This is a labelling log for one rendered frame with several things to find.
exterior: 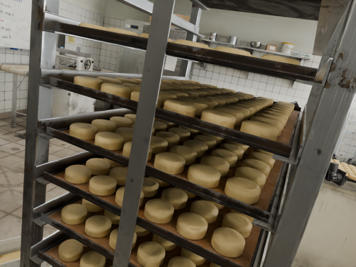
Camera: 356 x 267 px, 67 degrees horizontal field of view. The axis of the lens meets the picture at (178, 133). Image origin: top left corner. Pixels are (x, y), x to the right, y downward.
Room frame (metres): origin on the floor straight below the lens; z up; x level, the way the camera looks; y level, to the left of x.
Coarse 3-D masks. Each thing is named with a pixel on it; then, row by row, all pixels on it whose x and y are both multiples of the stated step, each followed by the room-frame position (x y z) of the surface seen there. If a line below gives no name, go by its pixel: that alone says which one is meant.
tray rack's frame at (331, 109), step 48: (48, 0) 0.46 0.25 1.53; (48, 48) 0.47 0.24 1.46; (336, 48) 0.29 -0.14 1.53; (48, 96) 0.47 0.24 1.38; (144, 96) 0.38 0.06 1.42; (336, 96) 0.29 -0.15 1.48; (48, 144) 0.48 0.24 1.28; (144, 144) 0.38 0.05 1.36; (336, 144) 0.28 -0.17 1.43; (288, 192) 0.29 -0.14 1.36; (288, 240) 0.29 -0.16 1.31
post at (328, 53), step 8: (344, 16) 0.85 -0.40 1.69; (336, 32) 0.85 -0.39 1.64; (336, 40) 0.85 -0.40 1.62; (328, 48) 0.85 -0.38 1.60; (328, 56) 0.85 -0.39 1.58; (320, 64) 0.85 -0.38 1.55; (312, 88) 0.85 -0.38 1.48; (320, 88) 0.85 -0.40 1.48; (312, 96) 0.85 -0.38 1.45; (312, 104) 0.85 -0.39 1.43; (312, 112) 0.85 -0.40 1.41; (288, 184) 0.85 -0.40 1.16
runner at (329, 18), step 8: (328, 0) 0.33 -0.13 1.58; (336, 0) 0.32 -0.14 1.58; (344, 0) 0.32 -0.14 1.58; (320, 8) 0.37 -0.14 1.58; (328, 8) 0.36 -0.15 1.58; (336, 8) 0.35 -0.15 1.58; (344, 8) 0.35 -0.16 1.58; (320, 16) 0.40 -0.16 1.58; (328, 16) 0.39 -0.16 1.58; (336, 16) 0.39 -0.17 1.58; (320, 24) 0.45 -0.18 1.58; (328, 24) 0.44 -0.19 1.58; (336, 24) 0.43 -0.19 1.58; (320, 32) 0.51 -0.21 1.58; (328, 32) 0.50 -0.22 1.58; (320, 40) 0.60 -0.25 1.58; (328, 40) 0.58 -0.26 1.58; (320, 48) 0.71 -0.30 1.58
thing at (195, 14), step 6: (192, 6) 1.03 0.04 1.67; (192, 12) 1.03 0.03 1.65; (198, 12) 1.02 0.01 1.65; (192, 18) 1.02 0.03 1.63; (198, 18) 1.03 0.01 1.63; (198, 24) 1.04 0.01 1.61; (186, 36) 1.03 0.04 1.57; (192, 36) 1.02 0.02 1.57; (186, 60) 1.02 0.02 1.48; (180, 66) 1.03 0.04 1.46; (186, 66) 1.02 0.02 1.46; (180, 72) 1.03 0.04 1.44; (186, 72) 1.02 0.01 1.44
